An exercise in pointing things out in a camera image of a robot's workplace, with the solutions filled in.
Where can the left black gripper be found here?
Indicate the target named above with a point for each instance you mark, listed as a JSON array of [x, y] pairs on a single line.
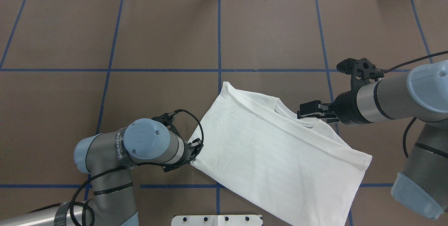
[[189, 153]]

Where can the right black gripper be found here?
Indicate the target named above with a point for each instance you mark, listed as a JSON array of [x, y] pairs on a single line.
[[345, 109]]

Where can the white long-sleeve printed shirt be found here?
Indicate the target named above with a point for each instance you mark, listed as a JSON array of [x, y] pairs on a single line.
[[299, 170]]

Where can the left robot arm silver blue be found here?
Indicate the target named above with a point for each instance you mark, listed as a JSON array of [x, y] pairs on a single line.
[[107, 197]]

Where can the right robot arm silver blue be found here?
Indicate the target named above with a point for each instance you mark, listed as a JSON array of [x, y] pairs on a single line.
[[420, 94]]

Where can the white mounting plate with holes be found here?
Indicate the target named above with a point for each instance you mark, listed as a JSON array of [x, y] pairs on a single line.
[[218, 220]]

